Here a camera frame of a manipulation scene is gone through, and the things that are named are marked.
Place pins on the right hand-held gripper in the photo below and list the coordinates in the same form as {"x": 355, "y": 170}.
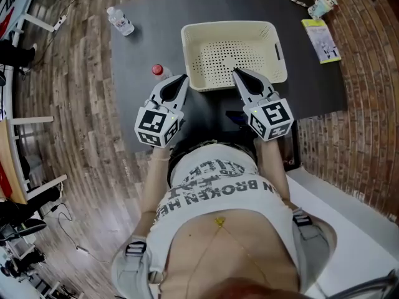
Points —
{"x": 275, "y": 115}

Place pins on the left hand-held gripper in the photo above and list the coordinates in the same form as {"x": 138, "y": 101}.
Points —
{"x": 151, "y": 121}

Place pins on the red-capped white bottle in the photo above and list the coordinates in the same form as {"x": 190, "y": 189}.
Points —
{"x": 158, "y": 70}

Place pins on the cream perforated plastic basket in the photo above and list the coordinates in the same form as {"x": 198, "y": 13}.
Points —
{"x": 224, "y": 31}

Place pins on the clear plastic water bottle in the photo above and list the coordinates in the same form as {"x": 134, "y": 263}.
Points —
{"x": 121, "y": 22}

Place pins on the person's right forearm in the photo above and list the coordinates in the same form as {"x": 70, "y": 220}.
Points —
{"x": 274, "y": 167}

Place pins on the person's left forearm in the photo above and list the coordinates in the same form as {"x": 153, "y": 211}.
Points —
{"x": 152, "y": 185}

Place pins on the dark grey table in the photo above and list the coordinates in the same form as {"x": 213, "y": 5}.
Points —
{"x": 146, "y": 48}

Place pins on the black case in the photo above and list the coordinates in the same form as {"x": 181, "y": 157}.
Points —
{"x": 293, "y": 151}

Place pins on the yellow-green book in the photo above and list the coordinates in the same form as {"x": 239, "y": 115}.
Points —
{"x": 322, "y": 42}

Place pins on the cartoon figurine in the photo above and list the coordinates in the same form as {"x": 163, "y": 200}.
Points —
{"x": 322, "y": 7}

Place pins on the white printed t-shirt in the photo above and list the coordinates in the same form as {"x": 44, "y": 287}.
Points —
{"x": 224, "y": 202}

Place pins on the white power strip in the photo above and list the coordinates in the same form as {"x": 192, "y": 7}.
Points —
{"x": 60, "y": 22}

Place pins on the black power adapter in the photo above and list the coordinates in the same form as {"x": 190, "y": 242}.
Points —
{"x": 54, "y": 208}

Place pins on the person's chest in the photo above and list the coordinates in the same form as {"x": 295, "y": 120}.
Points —
{"x": 237, "y": 254}

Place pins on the wooden table with white legs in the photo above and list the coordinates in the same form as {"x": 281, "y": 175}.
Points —
{"x": 7, "y": 154}

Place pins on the white desk with red graphic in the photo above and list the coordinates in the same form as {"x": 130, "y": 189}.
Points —
{"x": 18, "y": 8}

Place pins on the white power adapter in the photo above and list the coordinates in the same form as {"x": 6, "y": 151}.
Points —
{"x": 82, "y": 250}

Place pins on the head camera mount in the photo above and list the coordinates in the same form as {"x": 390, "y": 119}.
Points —
{"x": 374, "y": 285}

